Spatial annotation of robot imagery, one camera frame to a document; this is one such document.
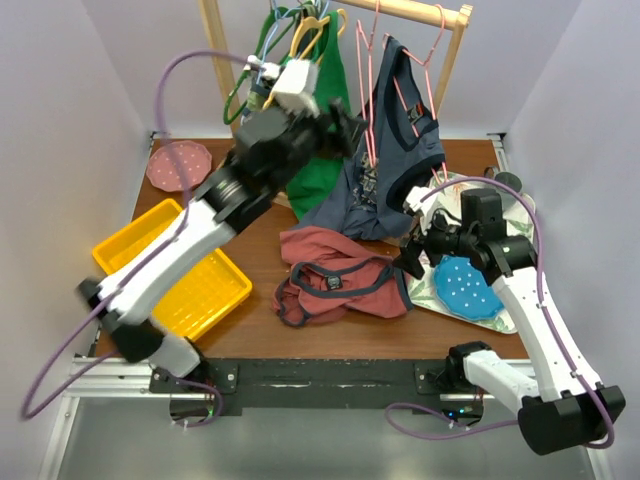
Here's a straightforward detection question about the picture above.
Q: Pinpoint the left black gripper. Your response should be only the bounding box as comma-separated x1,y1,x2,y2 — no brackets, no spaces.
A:
269,96,370,193

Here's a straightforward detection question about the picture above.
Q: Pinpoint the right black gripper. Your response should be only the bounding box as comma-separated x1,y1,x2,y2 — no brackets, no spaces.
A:
391,206,476,280

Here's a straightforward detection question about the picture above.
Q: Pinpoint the pink wire hanger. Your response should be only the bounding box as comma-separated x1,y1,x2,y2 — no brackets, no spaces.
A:
394,4,449,185
356,1,380,168

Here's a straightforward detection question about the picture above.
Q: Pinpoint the red tank top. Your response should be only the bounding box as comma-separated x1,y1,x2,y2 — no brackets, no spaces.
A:
271,227,413,328

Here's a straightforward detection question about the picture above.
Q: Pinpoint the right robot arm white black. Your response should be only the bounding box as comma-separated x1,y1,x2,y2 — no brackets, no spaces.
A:
394,180,626,455

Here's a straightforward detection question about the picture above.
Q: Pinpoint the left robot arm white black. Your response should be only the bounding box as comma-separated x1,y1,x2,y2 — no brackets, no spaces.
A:
77,99,366,392

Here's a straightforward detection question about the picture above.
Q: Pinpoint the navy blue tank top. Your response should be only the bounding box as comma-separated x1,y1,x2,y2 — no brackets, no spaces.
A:
298,36,445,241

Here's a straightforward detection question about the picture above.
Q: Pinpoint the green tank top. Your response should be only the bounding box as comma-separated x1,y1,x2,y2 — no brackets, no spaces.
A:
285,11,350,220

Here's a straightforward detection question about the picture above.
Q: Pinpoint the yellow hanger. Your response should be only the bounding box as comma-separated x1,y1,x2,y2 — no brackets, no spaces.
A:
256,8,348,140

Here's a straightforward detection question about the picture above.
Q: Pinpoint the green hanger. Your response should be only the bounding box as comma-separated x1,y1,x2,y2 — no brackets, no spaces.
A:
222,1,301,127

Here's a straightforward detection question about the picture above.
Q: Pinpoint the light blue hanger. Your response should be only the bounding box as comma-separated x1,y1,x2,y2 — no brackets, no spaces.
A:
246,1,329,98

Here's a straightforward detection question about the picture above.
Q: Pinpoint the blue dotted plate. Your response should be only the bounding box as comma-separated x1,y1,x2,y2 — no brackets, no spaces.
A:
432,256,504,322

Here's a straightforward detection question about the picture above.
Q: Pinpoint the zebra pattern garment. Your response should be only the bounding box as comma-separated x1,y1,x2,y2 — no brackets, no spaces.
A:
243,57,287,131

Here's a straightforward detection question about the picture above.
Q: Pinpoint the grey mug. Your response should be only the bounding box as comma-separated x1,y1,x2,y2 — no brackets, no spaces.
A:
483,166,523,207

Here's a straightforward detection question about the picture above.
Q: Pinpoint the wooden clothes rack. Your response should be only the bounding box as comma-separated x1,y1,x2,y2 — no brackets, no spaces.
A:
197,0,474,247

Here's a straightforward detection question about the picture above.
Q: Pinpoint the pink dotted plate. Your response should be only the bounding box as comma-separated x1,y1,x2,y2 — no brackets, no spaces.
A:
146,140,212,193

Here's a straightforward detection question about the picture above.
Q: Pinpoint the yellow plastic tray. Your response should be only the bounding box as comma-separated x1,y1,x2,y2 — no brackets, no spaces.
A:
92,199,253,341

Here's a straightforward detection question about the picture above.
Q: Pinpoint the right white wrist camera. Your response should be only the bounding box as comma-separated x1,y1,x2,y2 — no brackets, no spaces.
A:
403,186,438,217

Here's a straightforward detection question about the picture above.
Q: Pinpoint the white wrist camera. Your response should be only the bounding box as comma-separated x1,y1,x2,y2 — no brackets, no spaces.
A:
261,59,320,117
403,186,438,217

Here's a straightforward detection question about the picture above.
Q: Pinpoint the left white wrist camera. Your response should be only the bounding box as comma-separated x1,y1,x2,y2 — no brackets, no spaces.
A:
261,59,320,117

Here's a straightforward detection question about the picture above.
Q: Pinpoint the black mounting base plate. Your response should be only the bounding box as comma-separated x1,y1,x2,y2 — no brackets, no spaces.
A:
149,357,485,426

